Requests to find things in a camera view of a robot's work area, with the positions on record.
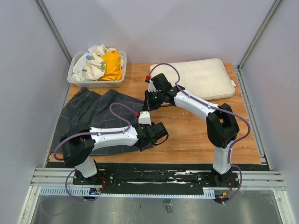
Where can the grey slotted cable duct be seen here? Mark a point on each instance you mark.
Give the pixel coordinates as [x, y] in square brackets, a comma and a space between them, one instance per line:
[86, 191]

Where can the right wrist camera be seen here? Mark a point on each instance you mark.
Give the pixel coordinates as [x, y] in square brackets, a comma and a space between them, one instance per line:
[151, 87]

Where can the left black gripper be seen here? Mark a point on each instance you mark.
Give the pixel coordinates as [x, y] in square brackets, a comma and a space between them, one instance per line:
[146, 125]

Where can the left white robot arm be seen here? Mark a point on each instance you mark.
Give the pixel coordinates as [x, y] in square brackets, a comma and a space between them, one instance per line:
[78, 144]

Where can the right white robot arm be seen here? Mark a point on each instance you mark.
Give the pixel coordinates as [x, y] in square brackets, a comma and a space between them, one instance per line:
[222, 127]

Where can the yellow cloth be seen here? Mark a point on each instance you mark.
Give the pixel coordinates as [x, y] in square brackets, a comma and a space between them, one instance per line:
[113, 70]

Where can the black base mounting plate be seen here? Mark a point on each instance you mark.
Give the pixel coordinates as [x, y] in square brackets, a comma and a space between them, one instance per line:
[157, 179]

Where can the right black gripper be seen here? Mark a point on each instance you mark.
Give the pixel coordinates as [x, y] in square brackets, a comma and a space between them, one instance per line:
[148, 105]

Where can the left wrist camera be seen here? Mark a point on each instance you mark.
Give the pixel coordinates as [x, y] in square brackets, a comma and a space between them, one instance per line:
[144, 118]

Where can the cream white pillow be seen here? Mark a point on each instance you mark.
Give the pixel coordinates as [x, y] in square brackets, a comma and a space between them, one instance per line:
[206, 79]

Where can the dark grey checked pillowcase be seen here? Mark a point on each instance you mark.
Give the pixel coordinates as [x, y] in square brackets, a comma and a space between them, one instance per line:
[93, 109]

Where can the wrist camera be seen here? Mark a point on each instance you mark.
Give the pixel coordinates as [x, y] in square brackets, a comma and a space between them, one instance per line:
[144, 118]
[151, 87]

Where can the white patterned cloth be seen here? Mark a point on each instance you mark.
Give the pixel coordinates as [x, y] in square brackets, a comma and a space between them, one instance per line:
[90, 66]

